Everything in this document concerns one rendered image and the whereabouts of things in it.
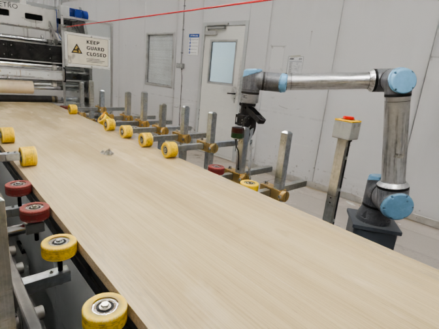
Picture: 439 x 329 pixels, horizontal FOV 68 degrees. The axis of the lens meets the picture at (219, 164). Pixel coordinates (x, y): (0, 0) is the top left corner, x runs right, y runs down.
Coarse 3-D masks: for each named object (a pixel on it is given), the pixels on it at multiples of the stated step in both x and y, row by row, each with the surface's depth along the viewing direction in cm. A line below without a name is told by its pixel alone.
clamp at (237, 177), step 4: (228, 168) 168; (232, 168) 169; (224, 172) 169; (232, 172) 164; (236, 172) 163; (236, 176) 162; (240, 176) 161; (244, 176) 160; (248, 176) 162; (232, 180) 165; (236, 180) 163; (240, 180) 160
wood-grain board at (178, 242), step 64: (64, 128) 215; (64, 192) 111; (128, 192) 117; (192, 192) 122; (256, 192) 129; (128, 256) 77; (192, 256) 80; (256, 256) 83; (320, 256) 85; (384, 256) 89; (192, 320) 59; (256, 320) 61; (320, 320) 62; (384, 320) 64
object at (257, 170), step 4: (252, 168) 176; (256, 168) 177; (260, 168) 178; (264, 168) 180; (268, 168) 183; (228, 172) 165; (252, 172) 174; (256, 172) 176; (260, 172) 179; (264, 172) 181; (224, 176) 161; (228, 176) 163; (232, 176) 165
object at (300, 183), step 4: (300, 180) 165; (304, 180) 165; (288, 184) 157; (292, 184) 157; (296, 184) 159; (300, 184) 162; (304, 184) 165; (264, 188) 148; (284, 188) 154; (288, 188) 156; (292, 188) 158; (296, 188) 160; (260, 192) 142; (264, 192) 144; (268, 192) 146
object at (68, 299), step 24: (0, 168) 174; (0, 192) 185; (24, 240) 143; (24, 264) 164; (48, 264) 112; (72, 264) 90; (48, 288) 116; (72, 288) 93; (96, 288) 77; (48, 312) 137; (72, 312) 96
